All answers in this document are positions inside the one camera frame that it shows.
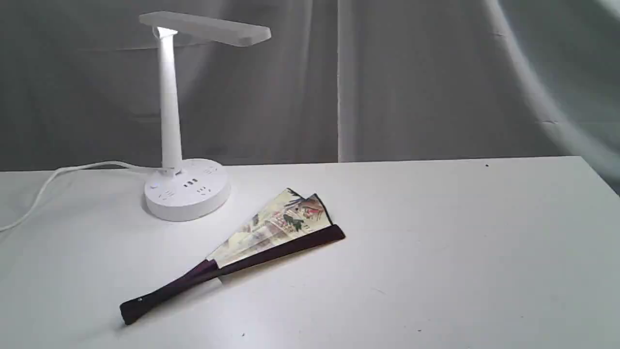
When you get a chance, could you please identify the painted paper folding fan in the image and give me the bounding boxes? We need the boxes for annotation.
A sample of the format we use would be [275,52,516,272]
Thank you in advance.
[119,188,346,326]

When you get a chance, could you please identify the white desk lamp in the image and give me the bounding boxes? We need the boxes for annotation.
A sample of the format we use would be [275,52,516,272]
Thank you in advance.
[139,11,272,222]

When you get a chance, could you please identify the grey backdrop curtain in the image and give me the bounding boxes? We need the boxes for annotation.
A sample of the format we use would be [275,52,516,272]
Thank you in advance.
[1,0,619,191]

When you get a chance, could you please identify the white power cable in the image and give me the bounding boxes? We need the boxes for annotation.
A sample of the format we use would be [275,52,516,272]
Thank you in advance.
[0,161,156,232]

